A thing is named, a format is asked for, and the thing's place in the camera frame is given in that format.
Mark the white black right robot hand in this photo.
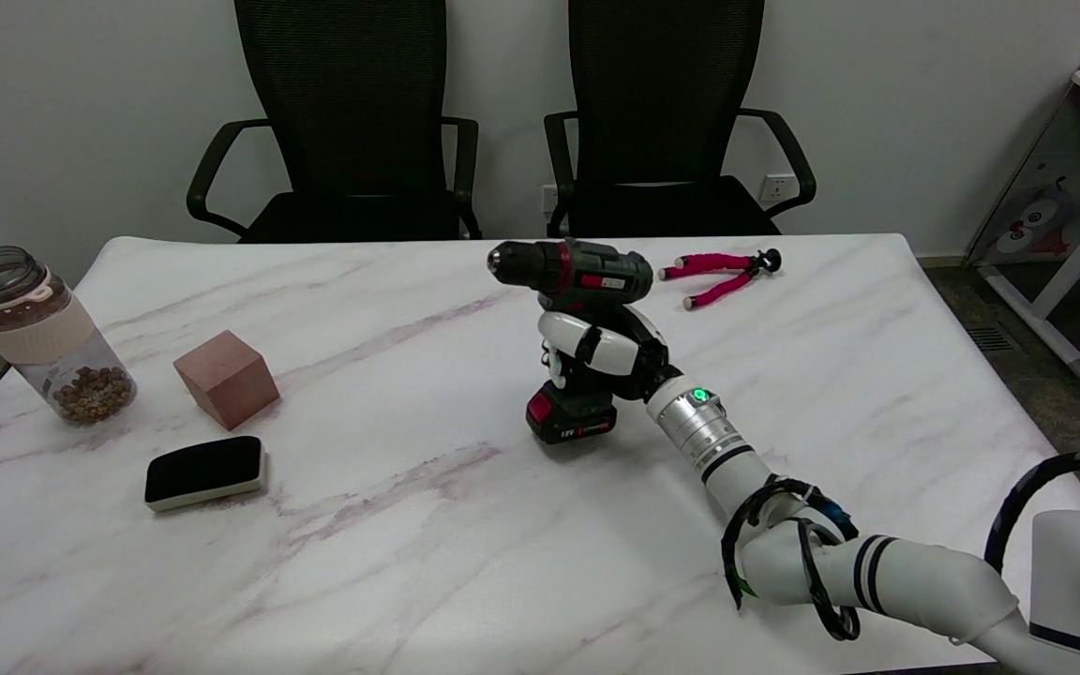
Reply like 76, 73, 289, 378
537, 306, 683, 404

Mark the grey panel with cartoon print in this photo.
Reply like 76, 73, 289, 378
965, 82, 1080, 268

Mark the black mesh office chair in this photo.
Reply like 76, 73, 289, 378
186, 0, 484, 245
543, 0, 818, 239

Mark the pink flexible mini tripod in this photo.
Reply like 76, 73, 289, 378
657, 248, 783, 311

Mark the dark green power screwdriver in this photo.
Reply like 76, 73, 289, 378
487, 238, 653, 445

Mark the reddish wooden cube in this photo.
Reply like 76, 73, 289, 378
172, 329, 282, 431

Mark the white side desk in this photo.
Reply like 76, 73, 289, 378
979, 67, 1080, 383

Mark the thick black cable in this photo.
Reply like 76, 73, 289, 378
983, 453, 1080, 576

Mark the thin black cable loop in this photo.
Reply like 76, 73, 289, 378
720, 475, 865, 643

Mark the clear jar with nuts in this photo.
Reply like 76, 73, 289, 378
0, 246, 139, 427

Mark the black whiteboard eraser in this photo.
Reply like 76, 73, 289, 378
144, 435, 268, 513

